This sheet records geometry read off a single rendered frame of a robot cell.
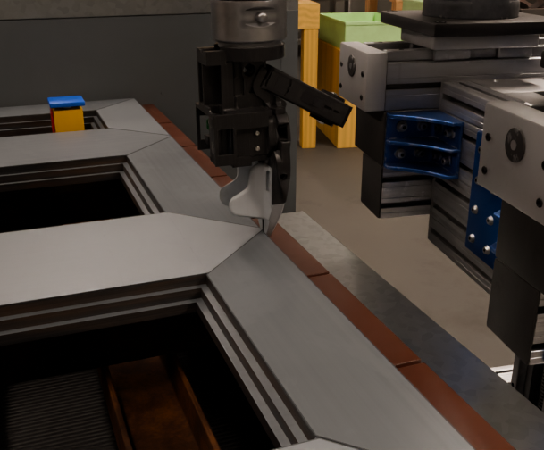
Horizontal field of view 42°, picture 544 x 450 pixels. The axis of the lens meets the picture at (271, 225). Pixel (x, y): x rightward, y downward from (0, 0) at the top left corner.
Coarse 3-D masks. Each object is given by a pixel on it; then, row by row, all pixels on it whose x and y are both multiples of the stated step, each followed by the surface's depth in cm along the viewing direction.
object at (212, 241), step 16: (176, 224) 81; (192, 224) 81; (208, 224) 81; (224, 224) 81; (192, 240) 77; (208, 240) 77; (224, 240) 77; (240, 240) 77; (208, 256) 73; (224, 256) 73; (208, 272) 69
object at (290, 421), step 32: (0, 128) 131; (32, 128) 133; (96, 128) 133; (96, 160) 106; (128, 160) 107; (128, 192) 101; (128, 288) 67; (160, 288) 68; (192, 288) 68; (0, 320) 63; (32, 320) 64; (64, 320) 65; (96, 320) 65; (128, 320) 66; (224, 320) 63; (224, 352) 60; (256, 352) 56; (256, 384) 55; (288, 416) 50
